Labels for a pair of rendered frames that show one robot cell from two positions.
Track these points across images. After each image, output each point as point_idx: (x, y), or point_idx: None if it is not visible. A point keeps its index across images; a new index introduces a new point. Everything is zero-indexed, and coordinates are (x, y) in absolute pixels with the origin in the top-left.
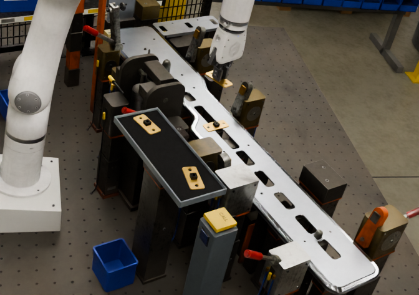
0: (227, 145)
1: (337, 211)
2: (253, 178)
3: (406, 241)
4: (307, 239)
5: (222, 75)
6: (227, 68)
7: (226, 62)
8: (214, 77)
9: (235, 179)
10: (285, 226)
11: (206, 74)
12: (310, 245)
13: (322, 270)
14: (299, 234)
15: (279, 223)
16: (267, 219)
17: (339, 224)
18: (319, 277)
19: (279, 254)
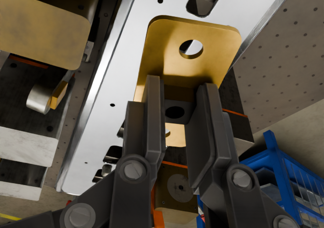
0: None
1: (300, 53)
2: (41, 161)
3: (287, 114)
4: (92, 163)
5: (191, 119)
6: (191, 187)
7: (218, 205)
8: (144, 90)
9: (2, 149)
10: (86, 145)
11: (147, 26)
12: (86, 167)
13: (67, 181)
14: (90, 156)
15: (81, 139)
16: (74, 129)
17: (276, 63)
18: (56, 182)
19: (2, 186)
